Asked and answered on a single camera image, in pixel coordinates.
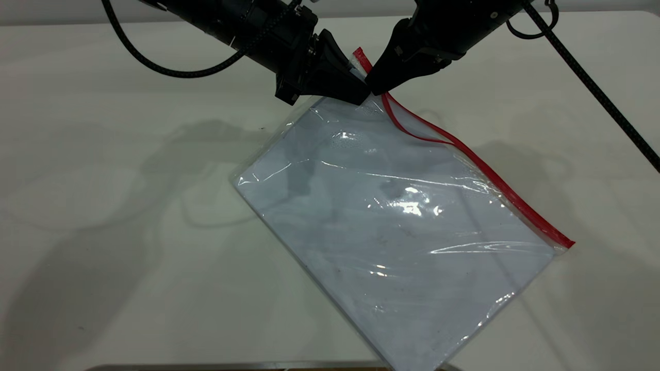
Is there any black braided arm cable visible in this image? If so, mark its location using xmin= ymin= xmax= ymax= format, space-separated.
xmin=102 ymin=0 xmax=245 ymax=79
xmin=506 ymin=0 xmax=660 ymax=173

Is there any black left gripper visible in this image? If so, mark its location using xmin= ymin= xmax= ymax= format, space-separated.
xmin=242 ymin=0 xmax=372 ymax=107

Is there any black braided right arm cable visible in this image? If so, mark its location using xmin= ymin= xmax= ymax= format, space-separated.
xmin=506 ymin=0 xmax=660 ymax=173

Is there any clear plastic zipper bag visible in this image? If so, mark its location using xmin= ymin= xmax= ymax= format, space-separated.
xmin=230 ymin=46 xmax=575 ymax=371

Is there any grey metal bar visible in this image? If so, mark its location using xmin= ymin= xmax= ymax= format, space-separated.
xmin=85 ymin=361 xmax=462 ymax=371

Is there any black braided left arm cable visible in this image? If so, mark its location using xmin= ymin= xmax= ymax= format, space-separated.
xmin=102 ymin=0 xmax=245 ymax=79

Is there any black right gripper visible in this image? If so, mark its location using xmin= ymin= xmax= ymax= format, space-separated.
xmin=364 ymin=0 xmax=498 ymax=96

